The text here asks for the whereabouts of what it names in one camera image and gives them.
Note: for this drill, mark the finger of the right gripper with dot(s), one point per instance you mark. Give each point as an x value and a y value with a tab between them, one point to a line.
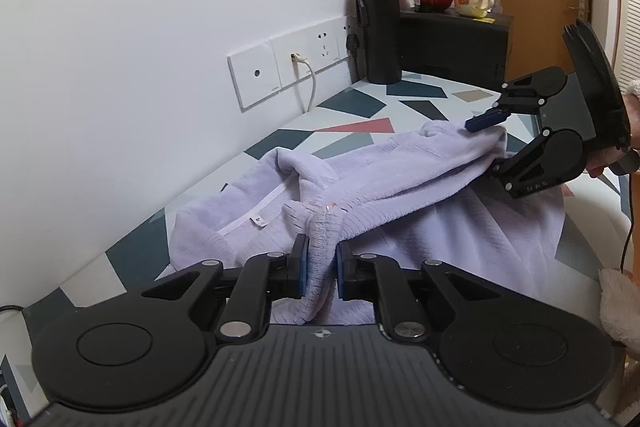
551	159
525	95

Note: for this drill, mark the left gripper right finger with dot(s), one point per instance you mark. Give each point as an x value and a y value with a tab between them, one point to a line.
503	347

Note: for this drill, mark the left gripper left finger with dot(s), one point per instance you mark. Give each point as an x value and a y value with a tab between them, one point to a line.
146	346

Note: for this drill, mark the lavender knit sweater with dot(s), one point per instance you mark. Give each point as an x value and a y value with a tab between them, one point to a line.
421	195

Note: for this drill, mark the person right hand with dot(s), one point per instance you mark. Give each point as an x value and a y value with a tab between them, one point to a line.
597	162

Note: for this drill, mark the geometric patterned tablecloth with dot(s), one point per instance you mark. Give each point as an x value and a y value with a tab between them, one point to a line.
596	223

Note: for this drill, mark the black speaker box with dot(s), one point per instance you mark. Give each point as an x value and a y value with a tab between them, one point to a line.
454	47

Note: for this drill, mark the black water bottle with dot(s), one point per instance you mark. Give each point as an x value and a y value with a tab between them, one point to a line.
378	21

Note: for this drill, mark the black plug in outlet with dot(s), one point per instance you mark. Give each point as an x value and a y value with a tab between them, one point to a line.
352	45

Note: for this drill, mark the white wall outlet panel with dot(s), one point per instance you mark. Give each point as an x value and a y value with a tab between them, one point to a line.
279	63

